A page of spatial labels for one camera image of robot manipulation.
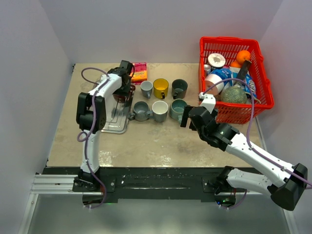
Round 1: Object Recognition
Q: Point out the pink orange candy box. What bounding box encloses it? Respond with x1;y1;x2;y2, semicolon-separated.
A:
131;62;147;83

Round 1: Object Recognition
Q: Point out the brown handled tool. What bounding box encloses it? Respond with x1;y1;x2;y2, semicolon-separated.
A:
233;60;252;81

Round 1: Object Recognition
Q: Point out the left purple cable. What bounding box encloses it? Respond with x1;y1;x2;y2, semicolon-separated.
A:
77;67;109;209

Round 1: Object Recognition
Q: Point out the orange fruit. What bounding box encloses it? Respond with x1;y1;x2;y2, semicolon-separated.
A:
230;60;242;68
236;50;251;64

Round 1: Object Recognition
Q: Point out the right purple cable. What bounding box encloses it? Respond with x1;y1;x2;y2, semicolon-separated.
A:
203;78;312;210

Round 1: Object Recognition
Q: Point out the small light grey mug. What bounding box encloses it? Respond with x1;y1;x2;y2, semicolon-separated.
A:
140;80;153;99

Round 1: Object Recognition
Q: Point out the blue-grey square mug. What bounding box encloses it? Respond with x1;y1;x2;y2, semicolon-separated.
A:
152;100;169;122

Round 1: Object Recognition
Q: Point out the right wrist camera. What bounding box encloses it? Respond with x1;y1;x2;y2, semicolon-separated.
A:
198;92;216;114

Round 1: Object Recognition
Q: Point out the grey round mug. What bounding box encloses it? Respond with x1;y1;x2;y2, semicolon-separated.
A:
128;101;153;121

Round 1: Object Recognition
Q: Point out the white tape roll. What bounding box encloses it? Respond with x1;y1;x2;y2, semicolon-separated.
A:
208;53;226;68

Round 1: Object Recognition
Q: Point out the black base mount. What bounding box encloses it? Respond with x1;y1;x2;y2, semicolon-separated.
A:
42;167;244;205

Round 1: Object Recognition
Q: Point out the green netted melon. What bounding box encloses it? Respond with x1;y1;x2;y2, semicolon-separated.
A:
221;86;247;104

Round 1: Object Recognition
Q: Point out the blue white package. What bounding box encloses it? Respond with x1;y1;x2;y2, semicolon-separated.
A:
210;68;238;86

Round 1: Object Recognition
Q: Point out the teal round mug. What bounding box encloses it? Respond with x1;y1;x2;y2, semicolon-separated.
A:
169;99;187;124

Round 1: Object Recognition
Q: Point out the yellow mug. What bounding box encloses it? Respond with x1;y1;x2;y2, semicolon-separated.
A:
153;78;169;99

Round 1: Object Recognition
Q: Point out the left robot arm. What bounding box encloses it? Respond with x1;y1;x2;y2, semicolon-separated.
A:
75;60;135;191

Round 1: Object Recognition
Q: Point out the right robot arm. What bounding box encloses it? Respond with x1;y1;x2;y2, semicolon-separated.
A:
180;105;308;211

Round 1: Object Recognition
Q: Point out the dark red mug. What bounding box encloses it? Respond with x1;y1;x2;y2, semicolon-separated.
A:
113;84;136;103

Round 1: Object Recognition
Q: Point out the blue snack bag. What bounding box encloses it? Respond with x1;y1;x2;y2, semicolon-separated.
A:
244;74;256;98

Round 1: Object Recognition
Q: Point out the metal tray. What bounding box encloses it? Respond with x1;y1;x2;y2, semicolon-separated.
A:
101;92;134;134

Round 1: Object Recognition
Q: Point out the red plastic basket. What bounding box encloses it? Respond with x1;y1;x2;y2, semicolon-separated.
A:
198;37;274;124

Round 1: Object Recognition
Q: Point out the purple cable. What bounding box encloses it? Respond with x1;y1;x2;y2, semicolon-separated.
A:
203;78;312;210
77;67;109;209

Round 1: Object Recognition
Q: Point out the silver can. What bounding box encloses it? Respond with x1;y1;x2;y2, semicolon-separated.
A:
203;64;212;76

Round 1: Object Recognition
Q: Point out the aluminium frame rail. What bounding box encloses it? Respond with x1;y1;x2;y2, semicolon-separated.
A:
19;175;299;234

